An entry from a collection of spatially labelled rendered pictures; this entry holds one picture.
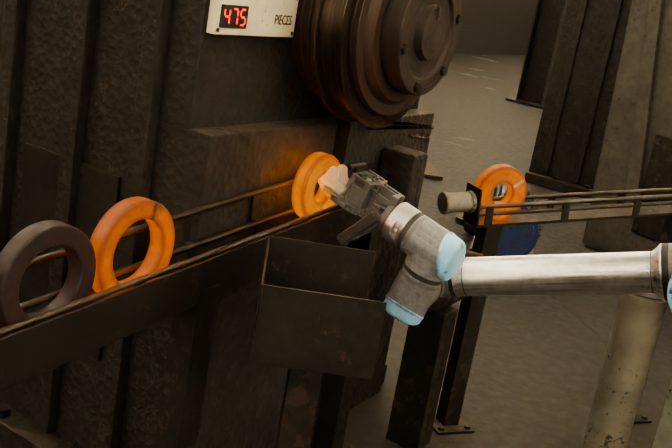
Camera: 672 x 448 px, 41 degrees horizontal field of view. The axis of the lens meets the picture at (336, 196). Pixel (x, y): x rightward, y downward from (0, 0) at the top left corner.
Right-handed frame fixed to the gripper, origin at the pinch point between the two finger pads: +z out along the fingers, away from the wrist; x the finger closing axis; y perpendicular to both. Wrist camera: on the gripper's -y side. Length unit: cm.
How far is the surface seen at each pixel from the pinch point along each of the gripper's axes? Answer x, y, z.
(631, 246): -286, -62, -26
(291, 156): 4.1, 2.5, 6.4
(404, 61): -5.8, 31.1, -4.5
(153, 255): 51, -8, -3
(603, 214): -92, 0, -41
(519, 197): -67, -1, -24
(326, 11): 6.5, 35.0, 10.6
